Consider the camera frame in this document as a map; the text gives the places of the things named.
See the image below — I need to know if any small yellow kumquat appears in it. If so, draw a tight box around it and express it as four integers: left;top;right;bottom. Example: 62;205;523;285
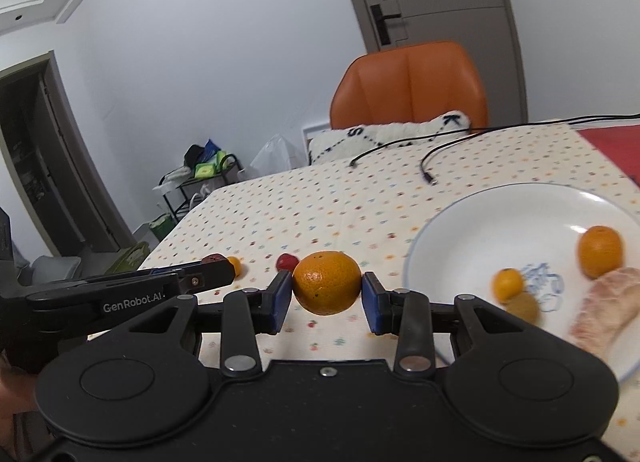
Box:
227;256;242;279

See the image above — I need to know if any green paper bag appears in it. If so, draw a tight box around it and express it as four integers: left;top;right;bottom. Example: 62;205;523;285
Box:
149;213;176;242

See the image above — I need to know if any peeled pomelo segment on plate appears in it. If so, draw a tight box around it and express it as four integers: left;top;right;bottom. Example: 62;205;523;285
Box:
567;267;639;360

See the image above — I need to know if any person's left hand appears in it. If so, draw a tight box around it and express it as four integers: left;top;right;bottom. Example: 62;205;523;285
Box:
0;358;37;419

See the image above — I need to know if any floral tablecloth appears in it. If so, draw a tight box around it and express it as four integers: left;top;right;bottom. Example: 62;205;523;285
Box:
86;121;640;458

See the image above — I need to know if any red orange table mat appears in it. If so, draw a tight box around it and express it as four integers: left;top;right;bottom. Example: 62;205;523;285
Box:
579;125;640;185

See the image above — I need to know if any large orange tangerine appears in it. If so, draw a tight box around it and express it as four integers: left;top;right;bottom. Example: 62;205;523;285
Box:
577;226;625;279

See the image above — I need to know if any white plate blue rim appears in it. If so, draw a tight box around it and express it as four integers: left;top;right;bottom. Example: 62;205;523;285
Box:
403;181;640;385

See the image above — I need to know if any white plastic bag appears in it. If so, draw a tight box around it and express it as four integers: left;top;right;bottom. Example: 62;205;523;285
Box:
248;135;307;177

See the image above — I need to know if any black door handle lock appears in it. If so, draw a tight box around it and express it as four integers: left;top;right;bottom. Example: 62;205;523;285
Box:
370;3;401;46

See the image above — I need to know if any black metal shelf rack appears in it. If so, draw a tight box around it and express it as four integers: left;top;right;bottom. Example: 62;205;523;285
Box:
153;152;242;222

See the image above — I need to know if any small kumquat on plate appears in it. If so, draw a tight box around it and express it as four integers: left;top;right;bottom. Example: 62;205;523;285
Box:
491;268;525;305

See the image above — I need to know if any orange leather chair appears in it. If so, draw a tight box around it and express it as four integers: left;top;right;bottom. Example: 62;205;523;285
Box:
330;41;488;129

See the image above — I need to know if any small green-brown fruit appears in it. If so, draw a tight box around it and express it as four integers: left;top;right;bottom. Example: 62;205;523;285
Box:
506;292;540;324

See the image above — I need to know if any white fluffy cushion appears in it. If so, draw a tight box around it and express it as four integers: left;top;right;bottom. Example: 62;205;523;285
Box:
308;110;471;165

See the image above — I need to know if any grey sofa cushion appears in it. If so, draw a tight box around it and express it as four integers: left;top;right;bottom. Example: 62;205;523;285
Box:
30;256;81;284

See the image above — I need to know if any black usb cable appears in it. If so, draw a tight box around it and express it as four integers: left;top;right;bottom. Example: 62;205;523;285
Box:
348;112;640;169

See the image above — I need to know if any dark red jujube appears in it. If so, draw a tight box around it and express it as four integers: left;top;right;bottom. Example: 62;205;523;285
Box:
201;253;228;265

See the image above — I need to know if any grey door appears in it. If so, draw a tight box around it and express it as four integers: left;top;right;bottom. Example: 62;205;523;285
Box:
352;0;528;124

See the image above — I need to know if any white framed board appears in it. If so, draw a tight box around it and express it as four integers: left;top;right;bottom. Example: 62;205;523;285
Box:
302;122;331;164

